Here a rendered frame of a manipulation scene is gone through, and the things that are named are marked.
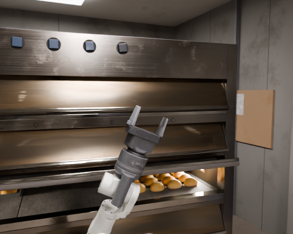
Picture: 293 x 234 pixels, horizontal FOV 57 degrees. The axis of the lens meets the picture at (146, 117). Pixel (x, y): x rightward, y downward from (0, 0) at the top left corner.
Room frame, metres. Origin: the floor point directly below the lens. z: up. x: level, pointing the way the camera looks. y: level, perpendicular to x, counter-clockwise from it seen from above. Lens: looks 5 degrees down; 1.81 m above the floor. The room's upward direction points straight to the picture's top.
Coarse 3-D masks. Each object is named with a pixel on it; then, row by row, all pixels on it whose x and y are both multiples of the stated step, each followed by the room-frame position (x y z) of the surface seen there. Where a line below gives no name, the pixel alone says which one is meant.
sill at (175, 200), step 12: (204, 192) 1.66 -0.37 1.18; (216, 192) 1.66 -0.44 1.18; (144, 204) 1.48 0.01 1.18; (156, 204) 1.50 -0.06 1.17; (168, 204) 1.53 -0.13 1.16; (180, 204) 1.56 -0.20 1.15; (24, 216) 1.32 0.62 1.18; (36, 216) 1.32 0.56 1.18; (48, 216) 1.32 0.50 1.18; (60, 216) 1.33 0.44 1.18; (72, 216) 1.35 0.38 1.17; (84, 216) 1.37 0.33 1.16; (0, 228) 1.24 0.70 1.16; (12, 228) 1.26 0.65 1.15; (24, 228) 1.27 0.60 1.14
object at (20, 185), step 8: (168, 168) 1.37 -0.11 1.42; (176, 168) 1.39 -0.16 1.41; (184, 168) 1.40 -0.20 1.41; (192, 168) 1.41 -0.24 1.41; (200, 168) 1.43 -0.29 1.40; (208, 168) 1.45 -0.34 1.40; (88, 176) 1.24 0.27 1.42; (96, 176) 1.25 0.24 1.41; (8, 184) 1.13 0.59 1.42; (16, 184) 1.13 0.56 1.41; (24, 184) 1.14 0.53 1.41; (32, 184) 1.15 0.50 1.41; (40, 184) 1.16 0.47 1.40; (48, 184) 1.17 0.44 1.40; (56, 184) 1.18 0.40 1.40
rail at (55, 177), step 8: (208, 160) 1.46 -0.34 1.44; (216, 160) 1.47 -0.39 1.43; (224, 160) 1.49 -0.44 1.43; (232, 160) 1.50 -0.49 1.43; (144, 168) 1.33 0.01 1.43; (152, 168) 1.34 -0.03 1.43; (160, 168) 1.36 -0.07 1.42; (40, 176) 1.17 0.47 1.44; (48, 176) 1.18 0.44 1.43; (56, 176) 1.19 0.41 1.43; (64, 176) 1.20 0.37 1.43; (72, 176) 1.21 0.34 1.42; (80, 176) 1.23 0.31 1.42; (0, 184) 1.12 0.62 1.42
